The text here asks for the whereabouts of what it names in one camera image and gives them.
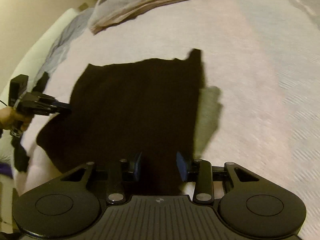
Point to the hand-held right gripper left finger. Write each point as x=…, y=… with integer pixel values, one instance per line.
x=137, y=166

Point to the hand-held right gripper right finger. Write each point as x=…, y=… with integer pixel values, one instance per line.
x=182, y=166

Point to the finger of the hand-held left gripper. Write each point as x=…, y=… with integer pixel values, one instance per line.
x=62, y=106

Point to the brown and grey shirt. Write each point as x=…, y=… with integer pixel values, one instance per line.
x=125, y=105

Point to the person's left hand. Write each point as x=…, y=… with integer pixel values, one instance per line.
x=12, y=117

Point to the black garment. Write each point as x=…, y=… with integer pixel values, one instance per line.
x=42, y=82

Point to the black pants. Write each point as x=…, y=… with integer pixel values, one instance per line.
x=21, y=155

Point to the white quilted pillow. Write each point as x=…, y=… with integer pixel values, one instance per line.
x=37, y=42

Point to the purple hanging garment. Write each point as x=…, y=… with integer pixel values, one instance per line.
x=5, y=171

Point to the folded beige blanket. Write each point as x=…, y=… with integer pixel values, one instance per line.
x=150, y=2

